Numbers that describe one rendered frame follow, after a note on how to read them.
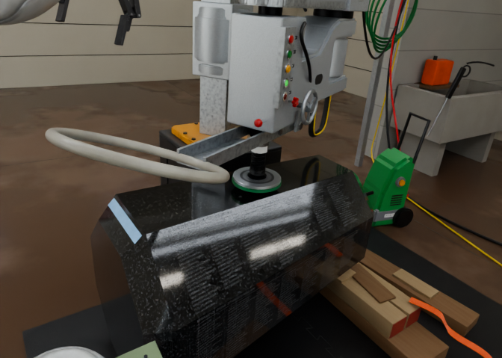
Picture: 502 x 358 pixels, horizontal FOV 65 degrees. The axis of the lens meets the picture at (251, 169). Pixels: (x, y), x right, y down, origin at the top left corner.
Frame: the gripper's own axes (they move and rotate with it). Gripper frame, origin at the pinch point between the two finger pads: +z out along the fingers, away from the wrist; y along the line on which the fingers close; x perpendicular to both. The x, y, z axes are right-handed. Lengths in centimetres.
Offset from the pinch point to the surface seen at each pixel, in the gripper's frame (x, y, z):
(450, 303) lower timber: -45, 211, 75
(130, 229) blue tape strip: 30, 43, 57
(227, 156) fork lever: 5, 57, 22
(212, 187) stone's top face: 33, 81, 39
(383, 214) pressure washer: 26, 261, 43
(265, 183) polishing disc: 13, 91, 31
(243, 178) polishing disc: 22, 87, 31
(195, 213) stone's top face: 20, 63, 47
